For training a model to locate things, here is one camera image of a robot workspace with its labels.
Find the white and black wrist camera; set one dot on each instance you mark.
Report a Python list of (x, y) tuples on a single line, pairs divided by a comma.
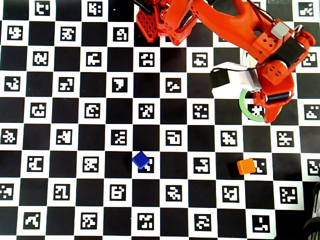
[(240, 75)]

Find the red robot arm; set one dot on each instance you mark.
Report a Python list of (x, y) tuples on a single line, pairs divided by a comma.
[(225, 22)]

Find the small grey plastic box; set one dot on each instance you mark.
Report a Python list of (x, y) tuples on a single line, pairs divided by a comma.
[(280, 29)]

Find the orange cube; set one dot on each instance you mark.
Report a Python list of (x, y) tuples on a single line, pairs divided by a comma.
[(246, 166)]

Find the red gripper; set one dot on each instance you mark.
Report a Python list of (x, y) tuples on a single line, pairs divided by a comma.
[(278, 97)]

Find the black stand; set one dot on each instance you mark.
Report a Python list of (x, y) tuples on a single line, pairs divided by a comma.
[(316, 200)]

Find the blue cube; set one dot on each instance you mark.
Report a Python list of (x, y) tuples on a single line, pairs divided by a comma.
[(140, 160)]

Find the black white marker mat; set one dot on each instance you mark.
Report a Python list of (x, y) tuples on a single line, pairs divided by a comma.
[(160, 140)]

